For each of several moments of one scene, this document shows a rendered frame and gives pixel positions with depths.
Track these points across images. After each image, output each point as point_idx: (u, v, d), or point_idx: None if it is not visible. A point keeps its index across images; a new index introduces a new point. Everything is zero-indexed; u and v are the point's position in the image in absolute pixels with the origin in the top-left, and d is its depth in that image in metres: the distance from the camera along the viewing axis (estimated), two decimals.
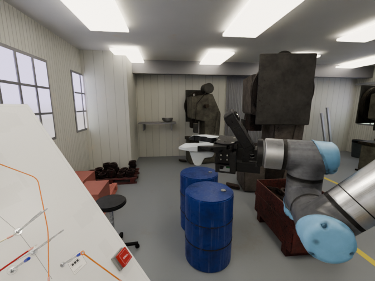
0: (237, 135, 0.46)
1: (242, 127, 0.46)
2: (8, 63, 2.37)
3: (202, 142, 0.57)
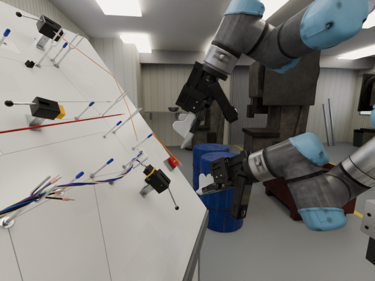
0: None
1: (228, 100, 0.49)
2: None
3: (184, 132, 0.48)
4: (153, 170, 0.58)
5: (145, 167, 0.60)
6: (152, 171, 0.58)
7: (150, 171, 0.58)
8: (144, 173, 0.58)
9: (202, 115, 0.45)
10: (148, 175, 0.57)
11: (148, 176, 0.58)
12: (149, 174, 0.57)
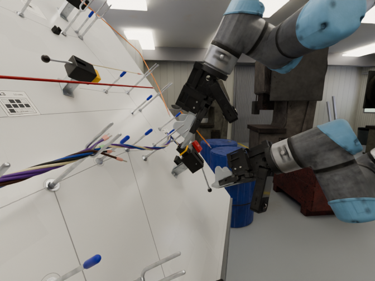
0: None
1: (228, 99, 0.49)
2: None
3: (184, 132, 0.48)
4: (186, 148, 0.54)
5: (178, 145, 0.56)
6: (186, 149, 0.53)
7: (184, 149, 0.53)
8: (178, 150, 0.54)
9: (202, 115, 0.45)
10: (182, 153, 0.53)
11: (181, 154, 0.53)
12: (183, 151, 0.53)
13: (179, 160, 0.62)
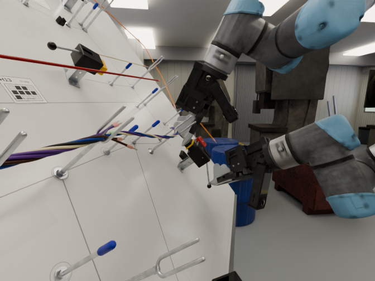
0: None
1: (228, 99, 0.49)
2: None
3: (184, 132, 0.50)
4: (192, 141, 0.53)
5: (183, 139, 0.55)
6: (192, 143, 0.52)
7: (191, 142, 0.52)
8: (184, 144, 0.52)
9: (201, 117, 0.46)
10: (188, 146, 0.52)
11: (188, 148, 0.52)
12: (190, 145, 0.52)
13: (184, 155, 0.62)
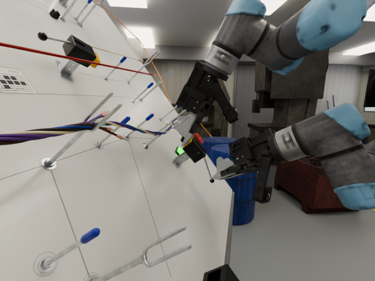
0: None
1: (228, 100, 0.49)
2: None
3: (184, 132, 0.50)
4: (191, 139, 0.53)
5: (182, 136, 0.54)
6: (191, 140, 0.52)
7: None
8: (182, 141, 0.52)
9: (201, 117, 0.46)
10: (186, 144, 0.52)
11: (186, 145, 0.52)
12: (188, 142, 0.52)
13: (181, 151, 0.61)
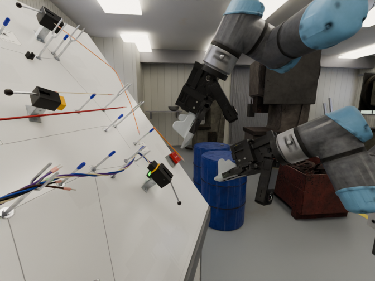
0: None
1: (228, 99, 0.49)
2: None
3: (184, 132, 0.48)
4: (157, 166, 0.57)
5: (149, 163, 0.59)
6: (157, 168, 0.57)
7: (155, 167, 0.57)
8: (149, 169, 0.57)
9: (202, 115, 0.45)
10: (152, 171, 0.57)
11: (152, 172, 0.57)
12: (154, 170, 0.56)
13: None
